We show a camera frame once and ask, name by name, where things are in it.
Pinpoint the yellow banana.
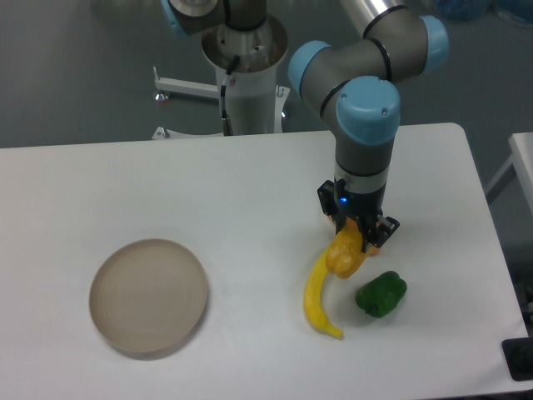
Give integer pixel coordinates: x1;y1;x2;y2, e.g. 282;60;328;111
303;247;344;340

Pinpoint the yellow bell pepper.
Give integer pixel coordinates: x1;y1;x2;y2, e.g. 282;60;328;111
326;226;369;279

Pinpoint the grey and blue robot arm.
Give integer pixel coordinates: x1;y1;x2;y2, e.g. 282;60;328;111
162;1;449;251

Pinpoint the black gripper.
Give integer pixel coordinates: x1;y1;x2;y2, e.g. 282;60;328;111
317;179;400;253

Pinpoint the blue bag in background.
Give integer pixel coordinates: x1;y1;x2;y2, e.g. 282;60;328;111
429;0;532;28

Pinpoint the black device at edge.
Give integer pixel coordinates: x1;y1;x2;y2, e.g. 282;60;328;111
501;337;532;382

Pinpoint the black cable on pedestal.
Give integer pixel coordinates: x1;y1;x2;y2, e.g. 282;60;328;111
219;55;241;137

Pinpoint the white side table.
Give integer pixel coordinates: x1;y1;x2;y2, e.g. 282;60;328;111
484;132;532;209

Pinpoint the beige round plate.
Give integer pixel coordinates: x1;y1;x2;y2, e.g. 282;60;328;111
88;238;209;360

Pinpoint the green bell pepper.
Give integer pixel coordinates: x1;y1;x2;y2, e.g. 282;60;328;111
355;271;407;318

